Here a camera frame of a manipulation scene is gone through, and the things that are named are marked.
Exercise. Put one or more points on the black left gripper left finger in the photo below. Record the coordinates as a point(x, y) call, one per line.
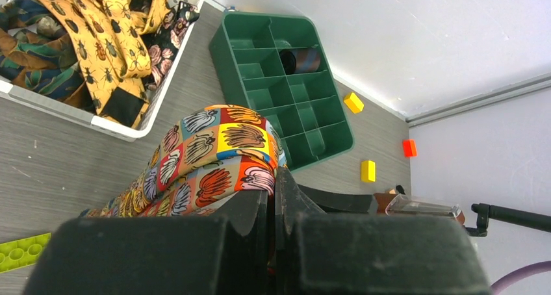
point(222, 253)

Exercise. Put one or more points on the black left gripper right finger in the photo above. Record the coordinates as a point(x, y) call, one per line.
point(343, 253)

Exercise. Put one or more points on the yellow block near tray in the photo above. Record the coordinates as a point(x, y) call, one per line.
point(353, 102)

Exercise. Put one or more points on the brown wooden metronome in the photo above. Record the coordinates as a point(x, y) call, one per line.
point(396, 202)

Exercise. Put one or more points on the lime green lego plate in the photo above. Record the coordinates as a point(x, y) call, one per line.
point(22, 252)

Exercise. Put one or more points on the brown green leaf tie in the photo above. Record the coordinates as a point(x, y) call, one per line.
point(37, 54)

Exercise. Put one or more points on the yellow block upright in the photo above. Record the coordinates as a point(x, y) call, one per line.
point(368, 171)

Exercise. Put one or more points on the green compartment tray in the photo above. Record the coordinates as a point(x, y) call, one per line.
point(305, 108)

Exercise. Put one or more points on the black microphone tripod stand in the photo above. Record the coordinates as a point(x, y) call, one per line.
point(485, 212)

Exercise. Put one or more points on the rolled dark striped tie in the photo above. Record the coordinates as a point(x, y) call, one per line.
point(300, 60)

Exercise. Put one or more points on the colourful shell pattern tie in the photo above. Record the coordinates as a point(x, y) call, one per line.
point(201, 161)

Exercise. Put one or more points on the dark floral rose tie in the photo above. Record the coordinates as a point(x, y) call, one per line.
point(163, 42)

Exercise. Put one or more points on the yellow beetle pattern tie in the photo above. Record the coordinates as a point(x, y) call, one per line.
point(106, 36)

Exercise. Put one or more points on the orange red block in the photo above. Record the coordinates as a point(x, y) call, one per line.
point(409, 148)

